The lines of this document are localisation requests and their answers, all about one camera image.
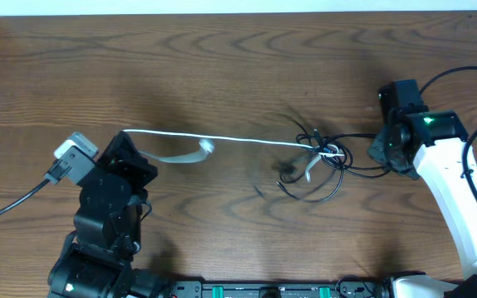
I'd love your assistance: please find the black usb cable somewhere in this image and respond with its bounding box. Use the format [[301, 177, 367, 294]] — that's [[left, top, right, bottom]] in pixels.
[[253, 119, 391, 204]]

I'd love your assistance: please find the white usb cable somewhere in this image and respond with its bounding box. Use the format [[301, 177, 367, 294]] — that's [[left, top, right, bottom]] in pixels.
[[121, 128, 346, 183]]

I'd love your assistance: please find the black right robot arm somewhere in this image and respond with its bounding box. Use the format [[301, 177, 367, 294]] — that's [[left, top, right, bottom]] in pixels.
[[368, 80, 477, 298]]

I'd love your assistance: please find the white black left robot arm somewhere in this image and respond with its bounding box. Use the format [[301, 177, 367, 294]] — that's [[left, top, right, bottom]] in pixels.
[[45, 132, 166, 297]]

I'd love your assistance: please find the black left camera cable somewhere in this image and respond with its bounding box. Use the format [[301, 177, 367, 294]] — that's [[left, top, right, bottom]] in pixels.
[[0, 177, 53, 231]]

